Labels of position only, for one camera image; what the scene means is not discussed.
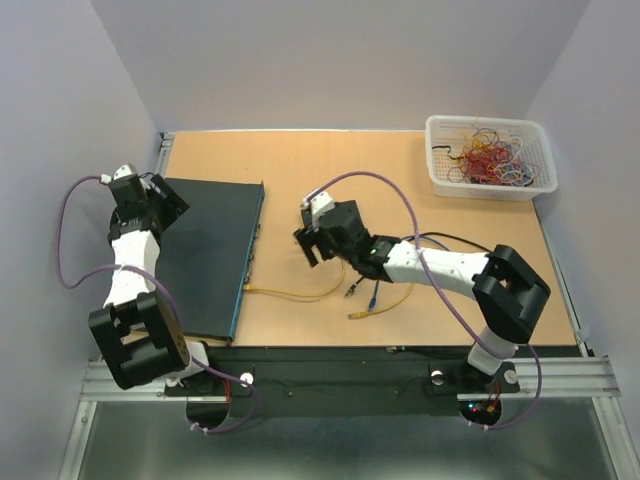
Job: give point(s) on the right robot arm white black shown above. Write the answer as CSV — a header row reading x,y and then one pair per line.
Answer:
x,y
509,293

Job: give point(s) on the aluminium frame rail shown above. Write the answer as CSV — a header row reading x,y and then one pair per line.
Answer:
x,y
554,431

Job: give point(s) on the white plastic basket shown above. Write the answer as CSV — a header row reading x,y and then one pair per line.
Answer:
x,y
488,158

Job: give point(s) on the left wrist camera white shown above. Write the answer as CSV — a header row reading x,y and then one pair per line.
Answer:
x,y
123,171

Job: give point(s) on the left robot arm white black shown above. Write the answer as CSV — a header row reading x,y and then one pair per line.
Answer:
x,y
137,330

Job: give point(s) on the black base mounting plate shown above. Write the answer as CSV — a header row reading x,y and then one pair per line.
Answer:
x,y
362,381

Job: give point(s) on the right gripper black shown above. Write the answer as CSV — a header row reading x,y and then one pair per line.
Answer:
x,y
308,236

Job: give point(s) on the large rack network switch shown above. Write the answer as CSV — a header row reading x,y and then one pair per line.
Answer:
x,y
205,255

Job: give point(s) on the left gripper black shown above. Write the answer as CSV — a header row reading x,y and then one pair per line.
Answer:
x,y
174,204

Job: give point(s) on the small black network switch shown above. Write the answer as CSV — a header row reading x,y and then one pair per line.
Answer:
x,y
307,220

